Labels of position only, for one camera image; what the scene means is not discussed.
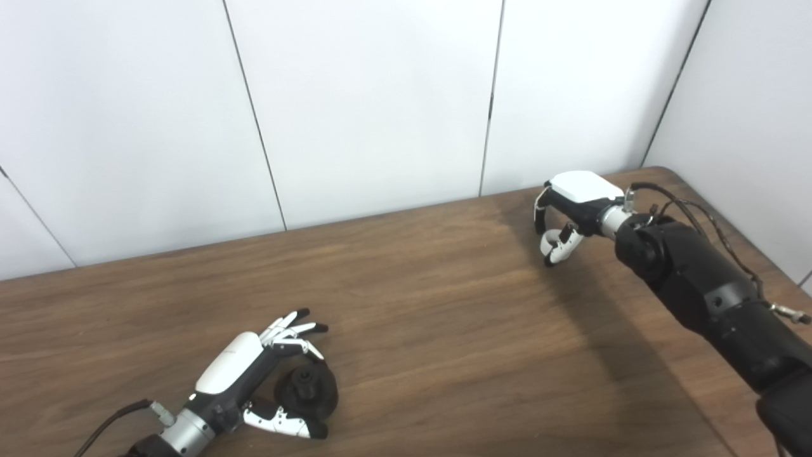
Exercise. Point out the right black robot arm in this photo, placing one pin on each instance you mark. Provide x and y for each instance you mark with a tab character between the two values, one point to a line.
710	285

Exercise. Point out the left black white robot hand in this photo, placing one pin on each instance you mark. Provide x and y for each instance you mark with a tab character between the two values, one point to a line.
228	368

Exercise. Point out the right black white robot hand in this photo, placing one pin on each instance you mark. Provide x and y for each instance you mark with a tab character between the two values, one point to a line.
583	190

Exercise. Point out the round black part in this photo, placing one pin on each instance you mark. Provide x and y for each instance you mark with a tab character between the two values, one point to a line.
317	393

